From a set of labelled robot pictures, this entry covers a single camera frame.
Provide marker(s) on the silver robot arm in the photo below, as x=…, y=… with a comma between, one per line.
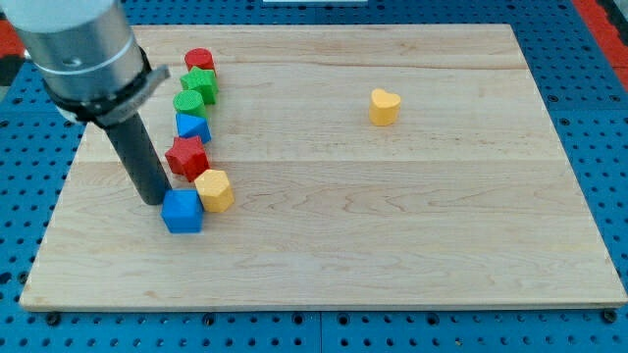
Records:
x=92, y=66

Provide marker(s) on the yellow hexagon block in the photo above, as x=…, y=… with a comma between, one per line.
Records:
x=215, y=191

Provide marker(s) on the blue cube block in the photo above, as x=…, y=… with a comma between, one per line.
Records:
x=182, y=211

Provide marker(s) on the light wooden board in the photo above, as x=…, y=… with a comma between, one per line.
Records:
x=466, y=202

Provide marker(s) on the yellow heart block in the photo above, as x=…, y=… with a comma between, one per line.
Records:
x=384, y=107

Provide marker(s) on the red star block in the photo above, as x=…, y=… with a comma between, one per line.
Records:
x=187, y=157

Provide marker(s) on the blue triangle block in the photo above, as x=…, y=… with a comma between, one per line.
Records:
x=189, y=126

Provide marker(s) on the green star block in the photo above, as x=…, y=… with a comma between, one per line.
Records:
x=204, y=82

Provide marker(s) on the green cylinder block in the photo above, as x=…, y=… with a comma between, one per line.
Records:
x=190, y=102

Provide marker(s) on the red cylinder block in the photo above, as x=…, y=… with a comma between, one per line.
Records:
x=201, y=58

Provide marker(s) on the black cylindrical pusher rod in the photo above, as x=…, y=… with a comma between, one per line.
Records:
x=133, y=145

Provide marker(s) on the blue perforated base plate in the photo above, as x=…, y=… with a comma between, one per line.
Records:
x=577, y=62

